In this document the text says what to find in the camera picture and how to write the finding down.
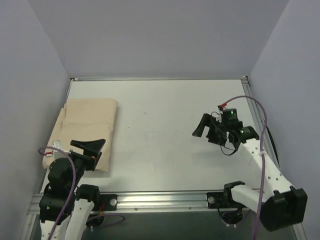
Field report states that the beige surgical wrap cloth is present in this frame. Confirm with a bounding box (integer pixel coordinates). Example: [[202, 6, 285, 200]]
[[47, 98, 118, 173]]

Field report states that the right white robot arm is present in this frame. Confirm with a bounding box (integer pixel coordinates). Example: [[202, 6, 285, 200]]
[[192, 108, 308, 232]]

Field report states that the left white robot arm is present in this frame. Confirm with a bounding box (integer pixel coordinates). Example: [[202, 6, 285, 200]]
[[38, 139, 106, 240]]

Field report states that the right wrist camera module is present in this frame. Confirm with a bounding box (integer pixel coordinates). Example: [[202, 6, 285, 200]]
[[221, 108, 243, 128]]

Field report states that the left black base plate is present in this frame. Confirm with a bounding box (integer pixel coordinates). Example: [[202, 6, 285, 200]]
[[91, 193, 118, 215]]

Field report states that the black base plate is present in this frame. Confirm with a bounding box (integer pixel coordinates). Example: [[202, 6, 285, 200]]
[[206, 191, 245, 209], [91, 193, 118, 215]]

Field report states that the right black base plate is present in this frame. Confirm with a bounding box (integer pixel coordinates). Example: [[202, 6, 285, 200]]
[[206, 191, 245, 209]]

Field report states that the aluminium front rail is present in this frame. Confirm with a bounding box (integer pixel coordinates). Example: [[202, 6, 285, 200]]
[[27, 188, 258, 216]]

